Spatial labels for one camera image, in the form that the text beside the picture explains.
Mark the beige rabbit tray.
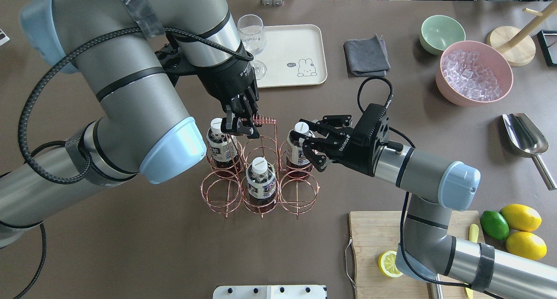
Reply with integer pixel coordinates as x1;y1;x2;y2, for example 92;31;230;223
256;24;328;88

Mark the yellow plastic knife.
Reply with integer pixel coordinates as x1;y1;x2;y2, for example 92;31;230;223
465;224;479;299

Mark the wooden stand with round base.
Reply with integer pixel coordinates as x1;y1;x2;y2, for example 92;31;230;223
486;0;557;67

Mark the black tray far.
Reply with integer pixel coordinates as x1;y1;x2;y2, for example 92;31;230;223
537;30;557;67

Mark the wooden cutting board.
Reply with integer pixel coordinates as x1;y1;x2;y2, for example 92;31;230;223
348;211;480;299

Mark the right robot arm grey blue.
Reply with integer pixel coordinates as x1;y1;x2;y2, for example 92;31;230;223
290;112;556;299

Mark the green lime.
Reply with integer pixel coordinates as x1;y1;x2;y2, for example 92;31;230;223
480;210;510;240

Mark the copper wire bottle basket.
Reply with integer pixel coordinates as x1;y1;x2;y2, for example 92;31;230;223
200;118;320;216

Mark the pink bowl with ice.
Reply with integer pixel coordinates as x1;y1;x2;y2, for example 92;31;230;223
435;40;513;107

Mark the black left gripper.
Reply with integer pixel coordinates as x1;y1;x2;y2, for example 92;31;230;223
155;44;260;139

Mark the metal ice scoop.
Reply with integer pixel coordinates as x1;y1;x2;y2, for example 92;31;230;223
501;113;556;191

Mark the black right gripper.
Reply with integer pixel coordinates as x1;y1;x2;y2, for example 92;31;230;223
291;114;383;177

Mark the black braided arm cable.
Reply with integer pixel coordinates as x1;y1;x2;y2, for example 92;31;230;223
13;27;255;299

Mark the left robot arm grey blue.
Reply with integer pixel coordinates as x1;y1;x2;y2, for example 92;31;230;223
1;0;259;247

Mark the dark grey folded cloth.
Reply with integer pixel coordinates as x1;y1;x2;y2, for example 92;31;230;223
343;34;391;77

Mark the clear wine glass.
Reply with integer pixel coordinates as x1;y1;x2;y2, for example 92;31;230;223
237;14;267;57

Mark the tea bottle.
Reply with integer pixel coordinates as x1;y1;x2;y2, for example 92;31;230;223
206;118;239;168
286;122;315;179
246;157;277;213

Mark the half lemon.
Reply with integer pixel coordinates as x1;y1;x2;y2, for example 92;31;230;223
378;251;404;279

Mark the whole yellow lemon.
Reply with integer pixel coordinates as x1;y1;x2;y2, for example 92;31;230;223
500;204;542;232

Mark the steel muddler bar tool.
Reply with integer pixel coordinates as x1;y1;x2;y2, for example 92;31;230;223
428;283;444;299

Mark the green bowl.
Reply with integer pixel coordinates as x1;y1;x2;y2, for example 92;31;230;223
419;15;466;55

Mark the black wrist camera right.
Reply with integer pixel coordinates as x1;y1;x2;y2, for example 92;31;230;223
352;103;389;148

